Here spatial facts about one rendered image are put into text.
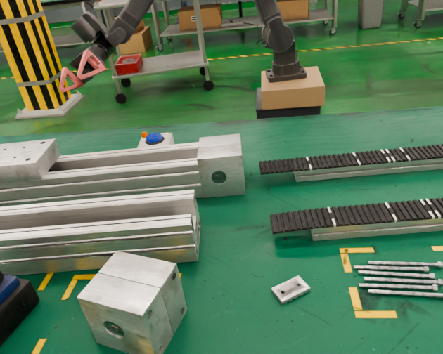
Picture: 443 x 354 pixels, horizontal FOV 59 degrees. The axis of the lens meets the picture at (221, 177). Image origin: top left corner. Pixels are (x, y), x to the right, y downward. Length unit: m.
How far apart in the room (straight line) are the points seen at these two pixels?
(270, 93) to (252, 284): 0.70
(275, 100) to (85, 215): 0.69
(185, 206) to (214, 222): 0.09
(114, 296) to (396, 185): 0.58
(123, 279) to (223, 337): 0.16
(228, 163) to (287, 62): 0.55
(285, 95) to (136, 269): 0.79
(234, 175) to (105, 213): 0.26
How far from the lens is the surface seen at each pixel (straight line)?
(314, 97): 1.21
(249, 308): 0.60
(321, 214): 0.71
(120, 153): 0.89
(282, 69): 1.25
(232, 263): 0.67
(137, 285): 0.53
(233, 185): 0.81
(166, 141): 0.96
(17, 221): 0.81
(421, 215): 0.74
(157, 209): 0.71
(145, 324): 0.51
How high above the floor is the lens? 1.24
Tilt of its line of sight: 32 degrees down
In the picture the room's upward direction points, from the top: 8 degrees counter-clockwise
